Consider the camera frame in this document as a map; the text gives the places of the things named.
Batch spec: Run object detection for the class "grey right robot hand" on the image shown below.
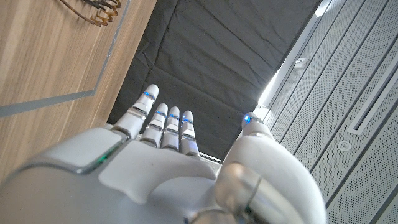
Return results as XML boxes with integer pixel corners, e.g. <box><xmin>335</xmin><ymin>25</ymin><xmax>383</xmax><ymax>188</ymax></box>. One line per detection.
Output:
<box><xmin>0</xmin><ymin>83</ymin><xmax>327</xmax><ymax>224</ymax></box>

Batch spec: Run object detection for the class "black backdrop curtain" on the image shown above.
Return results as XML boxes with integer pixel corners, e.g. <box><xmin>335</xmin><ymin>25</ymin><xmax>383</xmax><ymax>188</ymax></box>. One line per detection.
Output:
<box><xmin>107</xmin><ymin>0</ymin><xmax>323</xmax><ymax>161</ymax></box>

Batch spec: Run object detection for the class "black toothed headband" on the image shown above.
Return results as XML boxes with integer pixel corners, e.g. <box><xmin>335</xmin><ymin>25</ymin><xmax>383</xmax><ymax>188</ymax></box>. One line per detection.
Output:
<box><xmin>82</xmin><ymin>0</ymin><xmax>121</xmax><ymax>10</ymax></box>

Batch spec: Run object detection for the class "white ceiling slot vent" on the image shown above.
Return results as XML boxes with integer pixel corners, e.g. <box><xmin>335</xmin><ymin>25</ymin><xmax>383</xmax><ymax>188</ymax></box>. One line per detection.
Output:
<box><xmin>347</xmin><ymin>55</ymin><xmax>398</xmax><ymax>136</ymax></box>

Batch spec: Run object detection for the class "wooden wire basket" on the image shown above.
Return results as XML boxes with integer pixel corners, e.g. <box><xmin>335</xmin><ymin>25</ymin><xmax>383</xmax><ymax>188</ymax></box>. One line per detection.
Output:
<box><xmin>58</xmin><ymin>0</ymin><xmax>122</xmax><ymax>27</ymax></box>

